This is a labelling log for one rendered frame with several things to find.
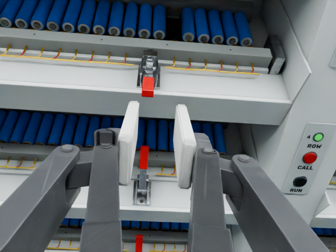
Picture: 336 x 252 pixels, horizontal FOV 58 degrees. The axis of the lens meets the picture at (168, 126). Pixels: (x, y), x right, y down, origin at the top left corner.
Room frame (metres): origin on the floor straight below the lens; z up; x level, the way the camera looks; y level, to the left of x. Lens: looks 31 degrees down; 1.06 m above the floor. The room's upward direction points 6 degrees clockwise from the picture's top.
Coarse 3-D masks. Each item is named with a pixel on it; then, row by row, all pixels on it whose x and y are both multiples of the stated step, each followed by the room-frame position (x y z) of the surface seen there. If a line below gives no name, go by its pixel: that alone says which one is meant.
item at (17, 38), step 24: (24, 48) 0.36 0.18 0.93; (48, 48) 0.37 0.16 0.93; (72, 48) 0.37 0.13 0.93; (96, 48) 0.37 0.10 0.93; (120, 48) 0.37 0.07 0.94; (144, 48) 0.37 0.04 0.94; (168, 48) 0.38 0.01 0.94; (192, 48) 0.38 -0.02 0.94; (216, 48) 0.39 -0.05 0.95; (240, 48) 0.39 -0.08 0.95; (264, 48) 0.40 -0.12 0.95; (240, 72) 0.37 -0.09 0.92
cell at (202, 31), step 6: (198, 12) 0.47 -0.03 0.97; (204, 12) 0.47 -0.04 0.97; (198, 18) 0.46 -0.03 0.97; (204, 18) 0.46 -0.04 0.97; (198, 24) 0.44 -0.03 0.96; (204, 24) 0.44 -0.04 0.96; (198, 30) 0.43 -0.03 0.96; (204, 30) 0.43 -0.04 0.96; (198, 36) 0.42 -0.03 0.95; (204, 36) 0.42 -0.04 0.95
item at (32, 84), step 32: (256, 32) 0.48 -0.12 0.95; (288, 32) 0.41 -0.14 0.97; (0, 64) 0.34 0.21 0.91; (32, 64) 0.35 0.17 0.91; (64, 64) 0.36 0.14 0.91; (96, 64) 0.36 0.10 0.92; (288, 64) 0.38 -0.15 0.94; (0, 96) 0.32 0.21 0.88; (32, 96) 0.32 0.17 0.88; (64, 96) 0.33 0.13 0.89; (96, 96) 0.33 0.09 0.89; (128, 96) 0.33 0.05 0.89; (160, 96) 0.33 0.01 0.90; (192, 96) 0.33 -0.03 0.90; (224, 96) 0.34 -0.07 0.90; (256, 96) 0.35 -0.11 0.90; (288, 96) 0.35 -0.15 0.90
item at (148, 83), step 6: (150, 60) 0.34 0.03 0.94; (150, 66) 0.34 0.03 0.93; (144, 72) 0.33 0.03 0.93; (150, 72) 0.33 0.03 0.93; (144, 78) 0.30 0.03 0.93; (150, 78) 0.30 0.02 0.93; (144, 84) 0.29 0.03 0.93; (150, 84) 0.29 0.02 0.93; (144, 90) 0.27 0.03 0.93; (150, 90) 0.27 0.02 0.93; (144, 96) 0.27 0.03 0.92; (150, 96) 0.27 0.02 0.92
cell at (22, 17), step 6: (24, 0) 0.44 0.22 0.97; (30, 0) 0.44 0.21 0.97; (36, 0) 0.45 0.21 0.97; (24, 6) 0.43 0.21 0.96; (30, 6) 0.43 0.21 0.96; (36, 6) 0.45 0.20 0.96; (18, 12) 0.42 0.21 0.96; (24, 12) 0.42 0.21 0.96; (30, 12) 0.42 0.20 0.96; (18, 18) 0.40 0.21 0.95; (24, 18) 0.41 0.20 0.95; (30, 18) 0.42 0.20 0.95; (18, 24) 0.40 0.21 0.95; (24, 24) 0.41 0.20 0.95
